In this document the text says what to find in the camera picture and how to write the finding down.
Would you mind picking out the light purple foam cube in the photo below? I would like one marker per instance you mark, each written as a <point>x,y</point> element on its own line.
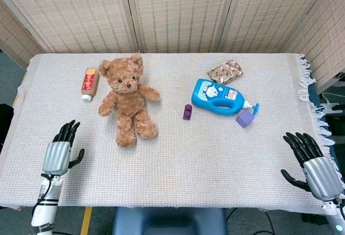
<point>244,118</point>

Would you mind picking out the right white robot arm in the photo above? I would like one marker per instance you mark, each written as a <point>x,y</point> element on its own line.
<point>335,214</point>

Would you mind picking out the white woven tablecloth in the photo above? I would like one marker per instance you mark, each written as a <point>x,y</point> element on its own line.
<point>172,148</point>

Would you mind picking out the black object at table edge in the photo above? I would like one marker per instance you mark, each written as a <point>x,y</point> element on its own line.
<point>6,121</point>

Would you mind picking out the brown teddy bear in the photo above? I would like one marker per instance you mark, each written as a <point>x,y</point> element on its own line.
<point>128,97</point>

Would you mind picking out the woven folding screen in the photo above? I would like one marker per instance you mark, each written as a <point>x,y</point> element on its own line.
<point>172,11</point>

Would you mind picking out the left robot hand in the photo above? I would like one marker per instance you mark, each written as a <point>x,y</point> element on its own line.
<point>57,156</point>

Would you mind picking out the white equipment beside table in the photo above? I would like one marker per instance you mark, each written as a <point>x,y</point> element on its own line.
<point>332,103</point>

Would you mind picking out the brown bottle with red label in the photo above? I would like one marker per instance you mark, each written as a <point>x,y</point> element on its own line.
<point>89,84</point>

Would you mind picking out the blue pump detergent bottle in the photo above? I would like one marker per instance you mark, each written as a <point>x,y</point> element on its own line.
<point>215,96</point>

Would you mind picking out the dark purple toy block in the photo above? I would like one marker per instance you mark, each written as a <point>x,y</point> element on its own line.
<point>187,111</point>

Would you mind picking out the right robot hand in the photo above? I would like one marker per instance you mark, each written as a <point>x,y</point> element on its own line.
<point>320,178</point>

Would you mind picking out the gold and red snack packet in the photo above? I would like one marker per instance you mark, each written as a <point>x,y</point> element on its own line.
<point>226,71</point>

